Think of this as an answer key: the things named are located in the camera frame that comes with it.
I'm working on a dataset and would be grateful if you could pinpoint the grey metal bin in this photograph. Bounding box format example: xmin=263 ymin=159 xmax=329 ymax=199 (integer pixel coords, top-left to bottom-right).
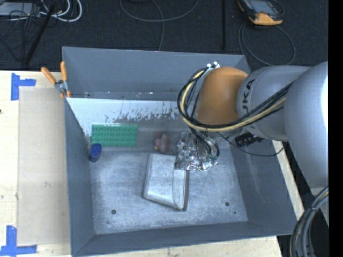
xmin=61 ymin=46 xmax=299 ymax=257

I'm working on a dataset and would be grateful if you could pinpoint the pale wood flat board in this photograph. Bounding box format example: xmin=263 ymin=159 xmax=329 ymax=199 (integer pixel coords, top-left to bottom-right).
xmin=16 ymin=86 xmax=71 ymax=246

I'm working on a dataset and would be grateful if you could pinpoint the blue small cylinder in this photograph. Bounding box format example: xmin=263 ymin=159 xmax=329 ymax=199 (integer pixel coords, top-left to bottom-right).
xmin=88 ymin=142 xmax=103 ymax=163

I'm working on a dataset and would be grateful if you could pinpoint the red-brown small toy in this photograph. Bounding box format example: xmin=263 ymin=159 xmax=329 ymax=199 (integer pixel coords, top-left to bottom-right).
xmin=153 ymin=133 xmax=170 ymax=153

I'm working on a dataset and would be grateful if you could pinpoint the green studded flat plate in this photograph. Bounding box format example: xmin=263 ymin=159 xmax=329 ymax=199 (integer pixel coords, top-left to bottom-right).
xmin=90 ymin=124 xmax=139 ymax=148

